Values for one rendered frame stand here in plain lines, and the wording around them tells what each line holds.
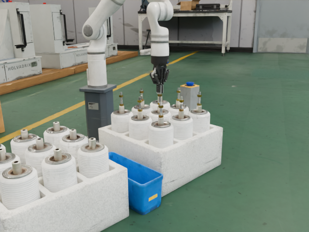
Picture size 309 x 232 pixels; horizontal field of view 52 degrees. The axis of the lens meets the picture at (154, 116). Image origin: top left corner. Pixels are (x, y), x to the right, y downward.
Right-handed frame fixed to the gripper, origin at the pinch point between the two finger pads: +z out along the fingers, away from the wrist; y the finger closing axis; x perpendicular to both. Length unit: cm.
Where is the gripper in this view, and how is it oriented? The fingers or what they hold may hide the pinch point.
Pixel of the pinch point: (159, 89)
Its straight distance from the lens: 134.9
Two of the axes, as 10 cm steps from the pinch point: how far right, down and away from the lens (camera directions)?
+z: 0.1, 9.5, 3.0
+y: 5.2, -2.6, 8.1
